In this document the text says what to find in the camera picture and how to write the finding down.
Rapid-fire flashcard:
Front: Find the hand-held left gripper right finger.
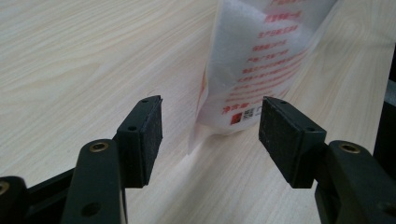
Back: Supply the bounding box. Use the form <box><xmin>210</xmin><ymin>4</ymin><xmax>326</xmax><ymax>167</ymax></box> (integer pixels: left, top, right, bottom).
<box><xmin>258</xmin><ymin>95</ymin><xmax>328</xmax><ymax>189</ymax></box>

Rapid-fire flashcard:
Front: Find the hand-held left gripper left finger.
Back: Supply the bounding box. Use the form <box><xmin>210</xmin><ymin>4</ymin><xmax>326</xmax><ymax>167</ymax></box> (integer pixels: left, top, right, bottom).
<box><xmin>112</xmin><ymin>94</ymin><xmax>163</xmax><ymax>189</ymax></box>

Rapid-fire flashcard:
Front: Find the translucent red-printed refill pouch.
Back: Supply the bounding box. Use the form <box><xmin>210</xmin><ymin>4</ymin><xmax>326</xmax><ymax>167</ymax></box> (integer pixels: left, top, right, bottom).
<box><xmin>187</xmin><ymin>0</ymin><xmax>339</xmax><ymax>157</ymax></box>

